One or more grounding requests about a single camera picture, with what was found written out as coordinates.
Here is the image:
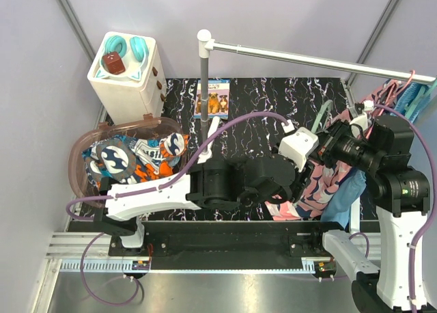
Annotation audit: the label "mint green hanger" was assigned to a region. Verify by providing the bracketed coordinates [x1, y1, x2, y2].
[311, 100, 333, 133]

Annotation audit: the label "blue orange patterned shorts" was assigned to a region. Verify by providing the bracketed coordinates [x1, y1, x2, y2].
[82, 133, 189, 189]

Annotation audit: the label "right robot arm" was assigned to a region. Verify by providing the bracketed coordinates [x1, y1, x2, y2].
[310, 115, 435, 312]

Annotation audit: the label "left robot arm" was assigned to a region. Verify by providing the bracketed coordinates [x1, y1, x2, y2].
[93, 154, 315, 256]

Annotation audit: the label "pink patterned shorts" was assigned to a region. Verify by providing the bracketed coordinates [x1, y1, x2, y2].
[265, 79, 404, 222]

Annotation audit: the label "light blue shorts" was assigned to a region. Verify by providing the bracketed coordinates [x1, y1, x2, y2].
[320, 169, 366, 228]

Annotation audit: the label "blue knitted garment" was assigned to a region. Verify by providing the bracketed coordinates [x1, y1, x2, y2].
[394, 83, 422, 115]

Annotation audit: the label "dog picture book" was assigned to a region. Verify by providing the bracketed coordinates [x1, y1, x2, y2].
[207, 79, 230, 120]

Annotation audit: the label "pink translucent plastic basin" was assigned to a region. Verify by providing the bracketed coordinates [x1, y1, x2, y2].
[68, 114, 182, 198]

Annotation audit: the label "silver clothes rack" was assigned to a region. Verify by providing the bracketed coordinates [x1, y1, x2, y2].
[196, 28, 437, 165]

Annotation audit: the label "white storage box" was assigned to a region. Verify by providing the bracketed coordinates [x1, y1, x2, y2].
[87, 31, 167, 124]

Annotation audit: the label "teal cat ear headphones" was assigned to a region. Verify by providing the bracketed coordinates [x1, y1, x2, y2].
[94, 35, 149, 82]

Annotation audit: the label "brown cube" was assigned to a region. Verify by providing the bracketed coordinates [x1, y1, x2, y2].
[102, 51, 126, 75]

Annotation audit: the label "pink wire hanger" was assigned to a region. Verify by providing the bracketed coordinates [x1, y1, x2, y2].
[365, 69, 417, 136]

